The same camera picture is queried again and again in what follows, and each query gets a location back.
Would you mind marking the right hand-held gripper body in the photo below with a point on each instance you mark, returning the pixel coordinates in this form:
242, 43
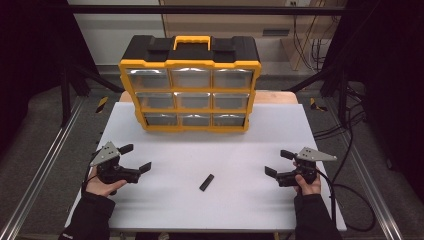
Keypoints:
305, 168

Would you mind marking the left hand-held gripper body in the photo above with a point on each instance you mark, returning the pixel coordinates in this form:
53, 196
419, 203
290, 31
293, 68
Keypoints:
113, 171

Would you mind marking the small black rectangular block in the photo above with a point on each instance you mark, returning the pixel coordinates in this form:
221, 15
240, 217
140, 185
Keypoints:
206, 182

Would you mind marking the single clear storage drawer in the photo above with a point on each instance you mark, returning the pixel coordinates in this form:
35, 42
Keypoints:
148, 80

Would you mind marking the yellow black drawer organizer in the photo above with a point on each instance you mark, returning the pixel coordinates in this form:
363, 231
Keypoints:
140, 50

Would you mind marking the person's right hand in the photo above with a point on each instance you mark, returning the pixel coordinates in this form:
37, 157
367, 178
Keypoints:
308, 188

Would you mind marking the person's left hand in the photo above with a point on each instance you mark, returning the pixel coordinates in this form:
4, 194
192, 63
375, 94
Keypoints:
100, 188

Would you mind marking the yellow black hazard tape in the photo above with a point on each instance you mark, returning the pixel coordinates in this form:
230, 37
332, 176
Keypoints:
101, 104
315, 105

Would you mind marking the white table mat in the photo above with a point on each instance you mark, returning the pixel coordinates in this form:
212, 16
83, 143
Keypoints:
200, 153

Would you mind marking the wooden table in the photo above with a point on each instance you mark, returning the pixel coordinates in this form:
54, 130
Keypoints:
276, 97

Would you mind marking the grid of clear plastic drawers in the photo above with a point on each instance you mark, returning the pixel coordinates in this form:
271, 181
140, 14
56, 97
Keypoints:
191, 80

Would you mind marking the black curtain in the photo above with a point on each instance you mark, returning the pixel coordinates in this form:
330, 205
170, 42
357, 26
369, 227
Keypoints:
393, 83
30, 66

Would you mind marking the black metal crossbar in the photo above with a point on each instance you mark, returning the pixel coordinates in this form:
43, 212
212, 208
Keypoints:
233, 10

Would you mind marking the aluminium floor rail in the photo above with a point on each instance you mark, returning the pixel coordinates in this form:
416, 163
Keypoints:
40, 173
366, 180

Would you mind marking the black metal frame post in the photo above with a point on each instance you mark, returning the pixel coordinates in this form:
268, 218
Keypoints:
343, 100
65, 100

